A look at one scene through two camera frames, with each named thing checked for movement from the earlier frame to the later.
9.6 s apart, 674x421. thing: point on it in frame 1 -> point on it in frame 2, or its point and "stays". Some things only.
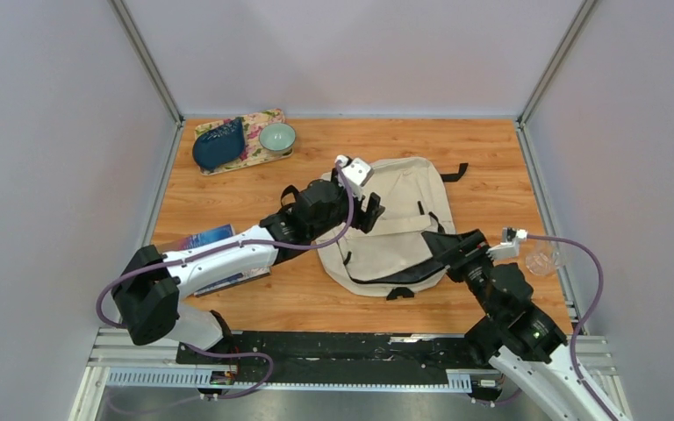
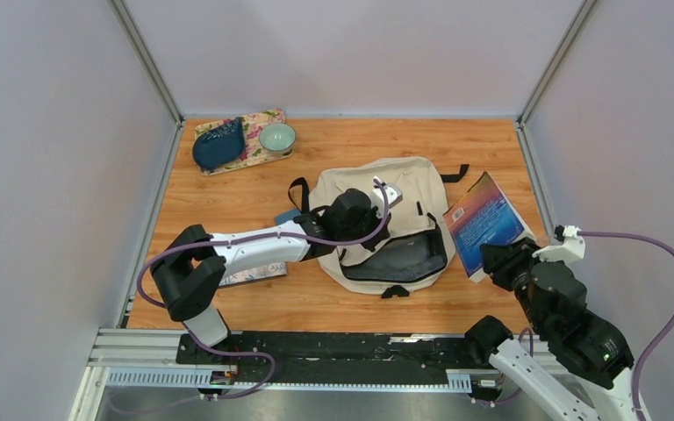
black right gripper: (469, 245) -> (498, 259)
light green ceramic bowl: (277, 138) stays
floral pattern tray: (254, 153) stays
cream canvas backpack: (396, 259) stays
